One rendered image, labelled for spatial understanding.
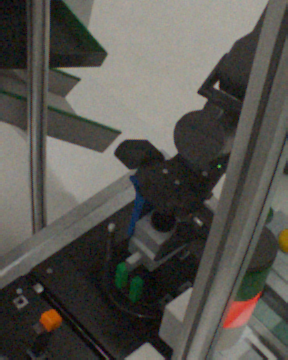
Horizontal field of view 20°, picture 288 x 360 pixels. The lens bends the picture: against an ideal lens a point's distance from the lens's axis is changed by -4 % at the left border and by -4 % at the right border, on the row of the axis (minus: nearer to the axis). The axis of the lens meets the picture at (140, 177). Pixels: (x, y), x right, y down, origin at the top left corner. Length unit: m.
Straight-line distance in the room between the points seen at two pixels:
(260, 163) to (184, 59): 1.08
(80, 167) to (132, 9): 0.43
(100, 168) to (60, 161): 0.07
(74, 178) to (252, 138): 0.88
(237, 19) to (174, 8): 0.13
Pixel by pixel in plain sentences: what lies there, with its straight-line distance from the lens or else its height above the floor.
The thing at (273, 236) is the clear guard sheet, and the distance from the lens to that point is 0.59.
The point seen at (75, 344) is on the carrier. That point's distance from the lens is 1.11.
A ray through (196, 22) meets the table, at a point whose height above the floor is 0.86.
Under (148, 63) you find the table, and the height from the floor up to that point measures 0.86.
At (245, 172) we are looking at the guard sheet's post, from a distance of 0.56.
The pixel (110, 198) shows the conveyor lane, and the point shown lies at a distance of 1.25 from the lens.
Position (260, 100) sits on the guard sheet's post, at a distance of 0.50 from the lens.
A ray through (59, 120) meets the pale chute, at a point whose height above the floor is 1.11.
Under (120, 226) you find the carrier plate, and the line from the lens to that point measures 1.21.
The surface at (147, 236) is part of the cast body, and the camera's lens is 1.03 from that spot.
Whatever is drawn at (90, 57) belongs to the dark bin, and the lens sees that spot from 1.08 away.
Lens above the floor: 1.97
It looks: 53 degrees down
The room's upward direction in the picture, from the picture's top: 8 degrees clockwise
